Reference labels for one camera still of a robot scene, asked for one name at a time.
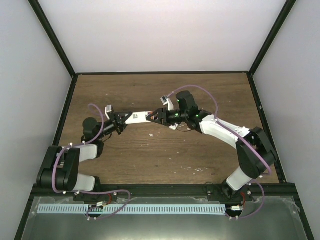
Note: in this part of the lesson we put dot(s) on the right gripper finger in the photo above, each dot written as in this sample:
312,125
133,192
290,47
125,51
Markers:
154,112
156,120

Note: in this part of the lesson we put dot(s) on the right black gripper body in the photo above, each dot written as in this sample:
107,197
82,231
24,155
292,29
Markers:
169,120

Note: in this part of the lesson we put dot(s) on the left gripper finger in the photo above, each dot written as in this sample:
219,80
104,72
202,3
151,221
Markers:
120,125
124,115

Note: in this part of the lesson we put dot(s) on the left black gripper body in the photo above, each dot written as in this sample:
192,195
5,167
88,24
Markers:
114,120

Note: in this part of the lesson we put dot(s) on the white battery cover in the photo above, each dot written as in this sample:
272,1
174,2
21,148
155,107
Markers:
173,127

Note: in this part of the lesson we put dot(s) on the white remote control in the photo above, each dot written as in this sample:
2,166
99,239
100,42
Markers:
138,117

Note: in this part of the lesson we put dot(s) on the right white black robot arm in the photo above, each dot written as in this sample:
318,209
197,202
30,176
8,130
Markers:
254,150

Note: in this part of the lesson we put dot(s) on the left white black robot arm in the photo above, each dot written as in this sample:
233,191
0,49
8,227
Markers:
60,168

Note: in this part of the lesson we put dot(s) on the grey metal front plate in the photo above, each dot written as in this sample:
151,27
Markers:
269,218

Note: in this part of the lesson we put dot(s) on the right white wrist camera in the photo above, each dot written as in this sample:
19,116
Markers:
166,101

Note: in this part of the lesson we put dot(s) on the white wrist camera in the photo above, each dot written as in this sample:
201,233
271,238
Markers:
108,111
166,101

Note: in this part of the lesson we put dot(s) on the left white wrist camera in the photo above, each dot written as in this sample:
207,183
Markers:
108,111

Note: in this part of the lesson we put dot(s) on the light blue slotted cable duct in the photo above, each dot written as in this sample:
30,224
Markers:
133,209

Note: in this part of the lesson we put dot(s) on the black aluminium frame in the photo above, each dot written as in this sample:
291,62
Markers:
282,188

